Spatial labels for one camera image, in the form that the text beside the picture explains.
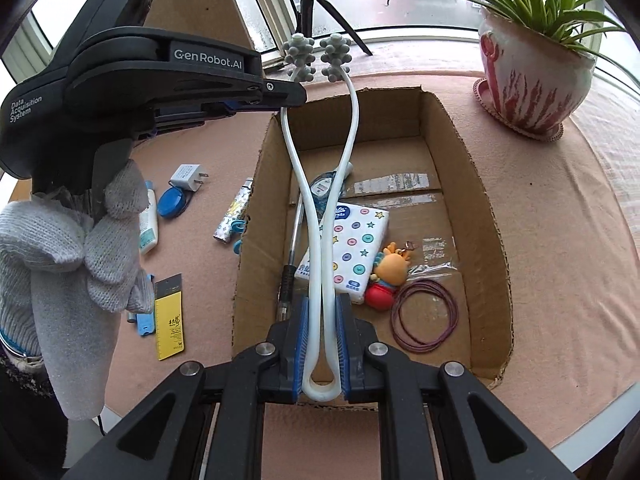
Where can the patterned white lighter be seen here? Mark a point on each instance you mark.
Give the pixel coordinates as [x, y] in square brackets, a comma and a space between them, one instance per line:
[232, 215]

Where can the white red flower pot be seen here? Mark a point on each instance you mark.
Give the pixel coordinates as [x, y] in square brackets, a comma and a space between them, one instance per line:
[530, 75]

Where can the small blue plastic item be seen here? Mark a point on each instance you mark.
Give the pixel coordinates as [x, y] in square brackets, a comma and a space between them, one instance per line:
[145, 324]

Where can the black ballpoint pen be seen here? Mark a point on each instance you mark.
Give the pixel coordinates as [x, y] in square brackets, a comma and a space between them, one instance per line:
[286, 280]

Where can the blue round tin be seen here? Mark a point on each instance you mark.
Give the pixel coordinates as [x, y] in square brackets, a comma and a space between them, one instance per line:
[170, 204]

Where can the white lotion bottle blue cap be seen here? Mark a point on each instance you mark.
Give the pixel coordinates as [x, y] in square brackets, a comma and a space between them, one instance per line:
[148, 230]

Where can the pink pot saucer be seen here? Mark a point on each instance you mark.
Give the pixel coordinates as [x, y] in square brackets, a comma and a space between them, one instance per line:
[492, 110]

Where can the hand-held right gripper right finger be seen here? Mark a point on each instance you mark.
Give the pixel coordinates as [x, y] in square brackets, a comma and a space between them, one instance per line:
[342, 345]

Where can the white massager with grey balls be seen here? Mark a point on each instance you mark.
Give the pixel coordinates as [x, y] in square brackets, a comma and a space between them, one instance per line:
[300, 55]

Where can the teal clothespin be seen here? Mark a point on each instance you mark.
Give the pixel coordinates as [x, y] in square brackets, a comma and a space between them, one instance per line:
[237, 247]

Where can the yellow packet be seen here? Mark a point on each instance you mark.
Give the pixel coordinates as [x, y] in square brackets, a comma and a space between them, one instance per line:
[170, 325]

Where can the purple hair bands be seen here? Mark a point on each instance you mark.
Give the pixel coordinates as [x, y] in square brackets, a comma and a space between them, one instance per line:
[396, 316]

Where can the person's left hand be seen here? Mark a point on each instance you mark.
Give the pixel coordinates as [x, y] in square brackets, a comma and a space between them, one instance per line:
[60, 260]

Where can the brown cardboard box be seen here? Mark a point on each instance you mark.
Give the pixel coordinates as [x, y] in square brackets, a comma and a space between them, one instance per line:
[450, 210]

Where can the black tripod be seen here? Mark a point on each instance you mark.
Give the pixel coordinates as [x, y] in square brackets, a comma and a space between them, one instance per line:
[306, 10]

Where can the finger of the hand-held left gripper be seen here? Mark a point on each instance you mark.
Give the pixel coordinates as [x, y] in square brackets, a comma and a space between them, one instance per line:
[280, 96]
[180, 121]

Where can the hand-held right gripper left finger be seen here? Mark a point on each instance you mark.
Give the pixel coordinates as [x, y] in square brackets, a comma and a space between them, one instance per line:
[300, 345]

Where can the white wall charger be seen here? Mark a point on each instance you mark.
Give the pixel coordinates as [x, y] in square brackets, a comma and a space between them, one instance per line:
[185, 176]

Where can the dotted tissue pack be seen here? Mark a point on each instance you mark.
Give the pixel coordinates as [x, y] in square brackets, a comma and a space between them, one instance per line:
[355, 250]

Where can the white window frame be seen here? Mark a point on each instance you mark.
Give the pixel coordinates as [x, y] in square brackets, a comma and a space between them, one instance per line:
[415, 35]

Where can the large light wooden board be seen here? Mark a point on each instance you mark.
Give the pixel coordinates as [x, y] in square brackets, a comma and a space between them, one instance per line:
[200, 5]

